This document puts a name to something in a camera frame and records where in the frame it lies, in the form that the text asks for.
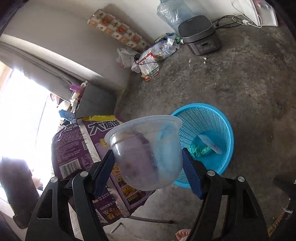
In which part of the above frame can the purple snack bag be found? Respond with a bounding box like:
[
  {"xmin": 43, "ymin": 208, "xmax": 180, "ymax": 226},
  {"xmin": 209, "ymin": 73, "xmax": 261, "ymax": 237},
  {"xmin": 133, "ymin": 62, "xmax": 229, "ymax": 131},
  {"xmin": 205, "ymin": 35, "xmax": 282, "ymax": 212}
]
[{"xmin": 52, "ymin": 115, "xmax": 153, "ymax": 226}]

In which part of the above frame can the green plastic bag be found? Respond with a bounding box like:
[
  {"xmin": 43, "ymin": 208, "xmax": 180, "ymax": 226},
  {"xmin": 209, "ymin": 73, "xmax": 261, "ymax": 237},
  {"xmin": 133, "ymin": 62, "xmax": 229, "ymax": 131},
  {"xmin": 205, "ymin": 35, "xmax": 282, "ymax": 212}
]
[{"xmin": 188, "ymin": 144, "xmax": 212, "ymax": 158}]

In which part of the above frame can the clear plastic bowl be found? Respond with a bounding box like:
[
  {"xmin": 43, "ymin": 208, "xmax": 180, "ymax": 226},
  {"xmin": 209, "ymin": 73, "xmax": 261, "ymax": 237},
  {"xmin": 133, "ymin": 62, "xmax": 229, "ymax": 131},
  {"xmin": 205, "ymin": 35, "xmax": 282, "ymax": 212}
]
[{"xmin": 104, "ymin": 115, "xmax": 183, "ymax": 191}]

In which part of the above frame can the blue mesh trash basket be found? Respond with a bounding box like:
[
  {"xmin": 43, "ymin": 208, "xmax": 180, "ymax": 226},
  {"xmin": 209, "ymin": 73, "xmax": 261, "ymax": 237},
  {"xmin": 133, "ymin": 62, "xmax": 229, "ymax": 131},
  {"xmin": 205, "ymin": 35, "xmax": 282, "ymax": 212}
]
[{"xmin": 172, "ymin": 103, "xmax": 234, "ymax": 175}]

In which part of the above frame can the blue detergent bottle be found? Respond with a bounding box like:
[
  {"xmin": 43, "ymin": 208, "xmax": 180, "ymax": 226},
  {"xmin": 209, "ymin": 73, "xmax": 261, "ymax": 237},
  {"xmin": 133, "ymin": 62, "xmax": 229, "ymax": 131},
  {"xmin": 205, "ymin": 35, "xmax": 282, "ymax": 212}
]
[{"xmin": 59, "ymin": 109, "xmax": 76, "ymax": 122}]

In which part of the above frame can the grey cabinet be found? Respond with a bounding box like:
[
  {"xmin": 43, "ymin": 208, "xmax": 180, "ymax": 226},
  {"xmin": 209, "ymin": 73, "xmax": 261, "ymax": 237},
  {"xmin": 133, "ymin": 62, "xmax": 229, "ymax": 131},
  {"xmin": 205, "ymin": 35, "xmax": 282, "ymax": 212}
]
[{"xmin": 76, "ymin": 83, "xmax": 116, "ymax": 118}]

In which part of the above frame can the purple cup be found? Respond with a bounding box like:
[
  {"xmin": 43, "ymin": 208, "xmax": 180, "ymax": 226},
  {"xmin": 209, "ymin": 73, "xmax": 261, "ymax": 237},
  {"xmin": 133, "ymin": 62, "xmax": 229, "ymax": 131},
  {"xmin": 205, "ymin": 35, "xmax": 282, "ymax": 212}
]
[{"xmin": 70, "ymin": 84, "xmax": 82, "ymax": 93}]

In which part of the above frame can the grey curtain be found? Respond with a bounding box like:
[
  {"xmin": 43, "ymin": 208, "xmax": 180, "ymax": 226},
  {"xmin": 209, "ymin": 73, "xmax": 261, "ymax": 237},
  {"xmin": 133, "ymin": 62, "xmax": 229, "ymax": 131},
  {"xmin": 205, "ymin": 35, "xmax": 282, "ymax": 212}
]
[{"xmin": 1, "ymin": 42, "xmax": 82, "ymax": 100}]

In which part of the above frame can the white plastic bag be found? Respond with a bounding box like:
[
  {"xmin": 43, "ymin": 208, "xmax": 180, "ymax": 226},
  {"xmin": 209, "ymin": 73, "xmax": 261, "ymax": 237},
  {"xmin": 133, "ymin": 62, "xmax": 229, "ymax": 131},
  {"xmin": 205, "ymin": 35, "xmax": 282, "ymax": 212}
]
[{"xmin": 116, "ymin": 48, "xmax": 138, "ymax": 68}]

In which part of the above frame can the pile of floor wrappers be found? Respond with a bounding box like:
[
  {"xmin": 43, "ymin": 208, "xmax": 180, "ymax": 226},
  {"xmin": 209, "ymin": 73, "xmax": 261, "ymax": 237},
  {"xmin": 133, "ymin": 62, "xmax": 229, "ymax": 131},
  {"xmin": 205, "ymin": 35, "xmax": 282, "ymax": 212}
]
[{"xmin": 131, "ymin": 33, "xmax": 184, "ymax": 81}]

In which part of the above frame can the black rice cooker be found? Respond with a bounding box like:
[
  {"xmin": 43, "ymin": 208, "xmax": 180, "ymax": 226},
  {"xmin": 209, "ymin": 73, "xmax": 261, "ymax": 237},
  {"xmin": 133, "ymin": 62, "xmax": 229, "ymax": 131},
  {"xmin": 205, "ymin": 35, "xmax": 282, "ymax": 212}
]
[{"xmin": 178, "ymin": 15, "xmax": 221, "ymax": 56}]

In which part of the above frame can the patterned tile box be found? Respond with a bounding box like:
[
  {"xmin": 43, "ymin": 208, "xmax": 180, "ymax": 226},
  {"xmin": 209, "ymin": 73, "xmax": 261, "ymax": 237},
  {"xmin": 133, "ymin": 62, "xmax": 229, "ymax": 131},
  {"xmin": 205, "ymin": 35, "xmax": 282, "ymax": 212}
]
[{"xmin": 87, "ymin": 9, "xmax": 151, "ymax": 53}]

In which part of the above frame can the white water dispenser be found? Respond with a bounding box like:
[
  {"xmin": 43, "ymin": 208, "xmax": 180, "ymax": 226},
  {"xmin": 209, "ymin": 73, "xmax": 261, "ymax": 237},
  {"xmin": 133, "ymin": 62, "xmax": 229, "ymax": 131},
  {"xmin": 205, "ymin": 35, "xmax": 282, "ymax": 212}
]
[{"xmin": 239, "ymin": 0, "xmax": 278, "ymax": 27}]

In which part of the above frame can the black power cable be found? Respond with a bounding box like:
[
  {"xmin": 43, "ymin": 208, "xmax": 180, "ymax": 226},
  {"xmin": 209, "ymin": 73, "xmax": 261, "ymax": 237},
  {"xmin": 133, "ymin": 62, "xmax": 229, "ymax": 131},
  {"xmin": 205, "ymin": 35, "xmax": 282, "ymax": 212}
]
[{"xmin": 212, "ymin": 14, "xmax": 249, "ymax": 29}]

